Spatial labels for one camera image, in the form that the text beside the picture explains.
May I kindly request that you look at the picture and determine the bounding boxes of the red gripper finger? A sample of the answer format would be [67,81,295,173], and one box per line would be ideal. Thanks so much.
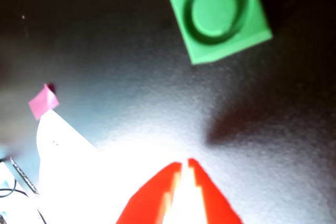
[187,158,244,224]
[115,162,183,224]

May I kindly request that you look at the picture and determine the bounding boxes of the green cube with round recess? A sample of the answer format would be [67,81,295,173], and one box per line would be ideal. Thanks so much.
[167,0,273,66]

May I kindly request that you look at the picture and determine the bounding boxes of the white numbered grid paper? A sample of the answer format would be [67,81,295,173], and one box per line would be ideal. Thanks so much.
[36,109,184,224]

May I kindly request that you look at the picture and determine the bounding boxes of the black printed label strip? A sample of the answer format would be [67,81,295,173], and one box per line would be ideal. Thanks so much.
[9,157,39,195]

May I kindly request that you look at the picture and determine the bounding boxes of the white base sheet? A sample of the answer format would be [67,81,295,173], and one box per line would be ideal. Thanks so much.
[0,161,43,224]

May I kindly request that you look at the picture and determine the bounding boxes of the pink tape piece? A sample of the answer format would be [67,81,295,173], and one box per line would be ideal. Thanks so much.
[28,83,60,121]

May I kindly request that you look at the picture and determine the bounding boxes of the thin black cable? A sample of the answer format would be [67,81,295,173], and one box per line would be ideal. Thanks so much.
[0,178,28,198]
[36,209,47,224]

